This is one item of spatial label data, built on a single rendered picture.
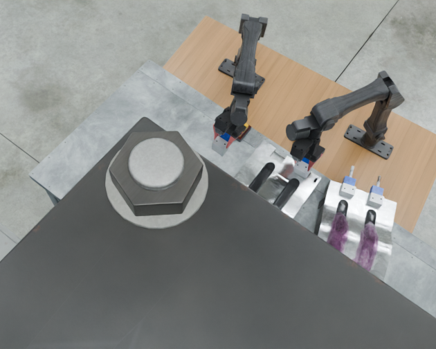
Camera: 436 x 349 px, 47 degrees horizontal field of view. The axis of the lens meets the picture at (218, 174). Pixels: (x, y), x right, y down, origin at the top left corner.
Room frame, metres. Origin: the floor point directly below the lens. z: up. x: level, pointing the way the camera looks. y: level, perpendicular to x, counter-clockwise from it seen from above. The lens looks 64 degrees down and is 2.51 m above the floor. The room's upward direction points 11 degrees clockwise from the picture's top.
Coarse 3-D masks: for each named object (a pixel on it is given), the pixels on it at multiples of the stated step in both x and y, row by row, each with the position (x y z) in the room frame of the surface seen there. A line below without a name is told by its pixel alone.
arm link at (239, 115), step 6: (234, 78) 1.01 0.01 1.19; (258, 84) 1.00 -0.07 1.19; (240, 96) 0.96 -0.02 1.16; (246, 96) 0.97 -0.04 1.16; (252, 96) 0.98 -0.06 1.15; (240, 102) 0.93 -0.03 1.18; (246, 102) 0.93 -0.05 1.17; (234, 108) 0.92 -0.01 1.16; (240, 108) 0.90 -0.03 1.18; (246, 108) 0.93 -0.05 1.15; (234, 114) 0.89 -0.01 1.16; (240, 114) 0.89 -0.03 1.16; (246, 114) 0.90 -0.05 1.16; (234, 120) 0.88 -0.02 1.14; (240, 120) 0.88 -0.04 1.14; (246, 120) 0.88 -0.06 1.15
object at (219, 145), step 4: (220, 136) 0.92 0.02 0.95; (224, 136) 0.93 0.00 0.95; (228, 136) 0.93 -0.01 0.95; (216, 140) 0.90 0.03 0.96; (220, 140) 0.90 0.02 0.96; (224, 140) 0.91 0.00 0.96; (228, 140) 0.92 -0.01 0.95; (212, 144) 0.89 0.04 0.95; (216, 144) 0.88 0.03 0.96; (220, 144) 0.89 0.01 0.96; (224, 144) 0.89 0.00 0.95; (212, 148) 0.89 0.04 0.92; (216, 148) 0.88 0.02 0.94; (220, 148) 0.87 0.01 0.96; (224, 148) 0.87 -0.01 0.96; (220, 152) 0.87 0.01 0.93; (224, 152) 0.88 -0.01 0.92
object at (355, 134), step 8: (352, 128) 1.17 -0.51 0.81; (344, 136) 1.12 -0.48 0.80; (352, 136) 1.13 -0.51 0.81; (360, 136) 1.13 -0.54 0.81; (368, 136) 1.10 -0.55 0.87; (360, 144) 1.10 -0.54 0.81; (368, 144) 1.09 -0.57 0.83; (376, 144) 1.11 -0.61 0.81; (384, 144) 1.12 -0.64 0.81; (376, 152) 1.07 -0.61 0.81; (384, 152) 1.08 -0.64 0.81
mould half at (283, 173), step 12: (264, 144) 0.96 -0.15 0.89; (252, 156) 0.90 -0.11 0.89; (264, 156) 0.91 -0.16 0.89; (288, 156) 0.93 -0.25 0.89; (252, 168) 0.85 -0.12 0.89; (276, 168) 0.87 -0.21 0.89; (288, 168) 0.88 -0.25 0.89; (240, 180) 0.80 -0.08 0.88; (252, 180) 0.81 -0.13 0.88; (276, 180) 0.82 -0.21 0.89; (288, 180) 0.83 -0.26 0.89; (300, 180) 0.84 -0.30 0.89; (312, 180) 0.85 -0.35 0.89; (264, 192) 0.77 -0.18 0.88; (276, 192) 0.78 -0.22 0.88; (300, 192) 0.80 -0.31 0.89; (288, 204) 0.74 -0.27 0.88; (300, 204) 0.75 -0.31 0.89
